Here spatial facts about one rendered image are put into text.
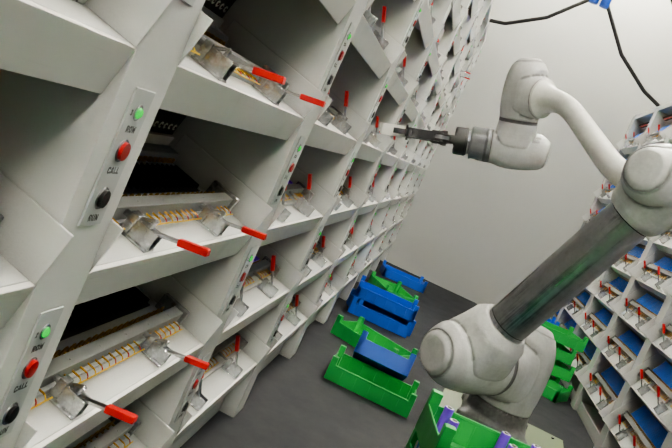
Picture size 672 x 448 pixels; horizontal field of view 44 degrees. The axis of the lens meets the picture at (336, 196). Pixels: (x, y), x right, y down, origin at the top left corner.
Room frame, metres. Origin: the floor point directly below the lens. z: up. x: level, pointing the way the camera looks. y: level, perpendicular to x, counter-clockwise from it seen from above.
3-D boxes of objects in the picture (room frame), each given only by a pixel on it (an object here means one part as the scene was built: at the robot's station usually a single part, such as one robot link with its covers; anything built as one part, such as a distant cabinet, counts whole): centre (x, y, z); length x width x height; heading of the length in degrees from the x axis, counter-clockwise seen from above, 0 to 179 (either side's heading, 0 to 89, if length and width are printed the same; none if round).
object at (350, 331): (3.34, -0.38, 0.04); 0.30 x 0.20 x 0.08; 58
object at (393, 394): (2.77, -0.37, 0.04); 0.30 x 0.20 x 0.08; 83
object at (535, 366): (2.06, -0.58, 0.41); 0.18 x 0.16 x 0.22; 129
